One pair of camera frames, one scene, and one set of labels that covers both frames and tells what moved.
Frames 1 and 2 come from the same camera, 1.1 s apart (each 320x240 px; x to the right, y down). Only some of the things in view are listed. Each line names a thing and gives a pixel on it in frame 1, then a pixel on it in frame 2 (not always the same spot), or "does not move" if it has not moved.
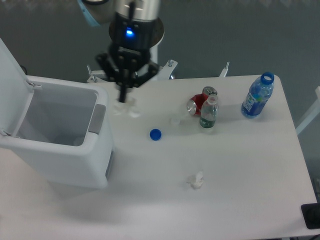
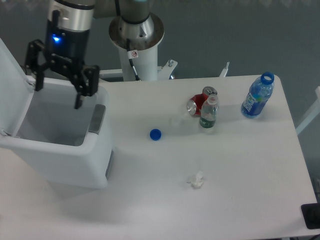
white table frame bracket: [224, 71] does not move
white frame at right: [314, 112] does not move
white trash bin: [60, 130] does not move
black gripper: [131, 39] -> [71, 43]
